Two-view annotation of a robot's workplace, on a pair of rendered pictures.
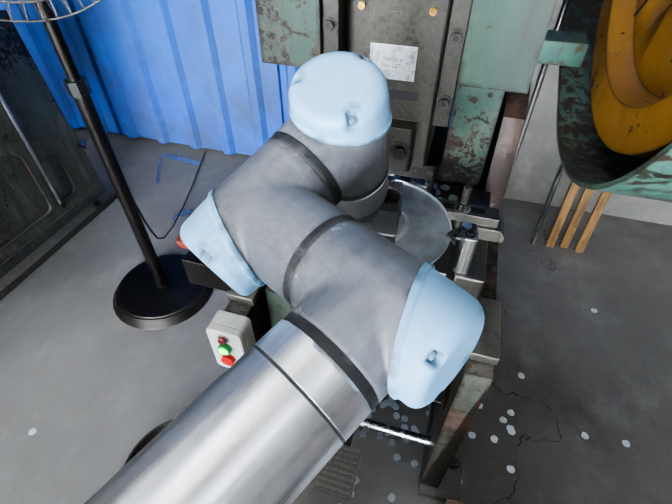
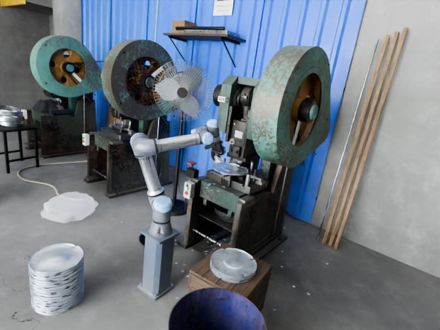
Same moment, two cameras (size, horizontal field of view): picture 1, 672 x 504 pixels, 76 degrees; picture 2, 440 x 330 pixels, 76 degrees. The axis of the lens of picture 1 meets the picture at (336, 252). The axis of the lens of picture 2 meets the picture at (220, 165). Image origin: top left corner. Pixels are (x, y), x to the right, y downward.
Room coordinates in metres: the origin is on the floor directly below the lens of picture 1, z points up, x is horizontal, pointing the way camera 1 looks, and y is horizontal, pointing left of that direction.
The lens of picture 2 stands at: (-1.43, -0.73, 1.46)
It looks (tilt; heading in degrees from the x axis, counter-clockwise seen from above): 17 degrees down; 20
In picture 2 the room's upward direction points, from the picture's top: 8 degrees clockwise
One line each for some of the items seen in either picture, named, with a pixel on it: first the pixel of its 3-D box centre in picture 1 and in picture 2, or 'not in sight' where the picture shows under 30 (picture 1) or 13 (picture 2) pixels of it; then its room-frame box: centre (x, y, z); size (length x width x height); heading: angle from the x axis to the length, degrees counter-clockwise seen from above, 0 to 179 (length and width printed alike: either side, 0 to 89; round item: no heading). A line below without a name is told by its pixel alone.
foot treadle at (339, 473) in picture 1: (360, 390); (219, 239); (0.62, -0.07, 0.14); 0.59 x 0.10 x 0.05; 164
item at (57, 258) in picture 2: not in sight; (57, 257); (-0.40, 0.61, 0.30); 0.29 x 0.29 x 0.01
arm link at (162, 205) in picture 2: not in sight; (162, 208); (0.00, 0.14, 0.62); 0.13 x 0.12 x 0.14; 45
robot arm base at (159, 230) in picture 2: not in sight; (161, 224); (-0.01, 0.14, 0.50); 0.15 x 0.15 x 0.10
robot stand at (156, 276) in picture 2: not in sight; (158, 260); (-0.01, 0.14, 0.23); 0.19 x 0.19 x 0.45; 76
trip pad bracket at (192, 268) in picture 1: (218, 283); (191, 178); (0.61, 0.25, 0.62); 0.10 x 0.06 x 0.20; 74
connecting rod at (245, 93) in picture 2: not in sight; (248, 108); (0.75, -0.11, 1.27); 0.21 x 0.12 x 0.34; 164
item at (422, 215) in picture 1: (374, 221); (230, 169); (0.62, -0.07, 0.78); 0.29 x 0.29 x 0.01
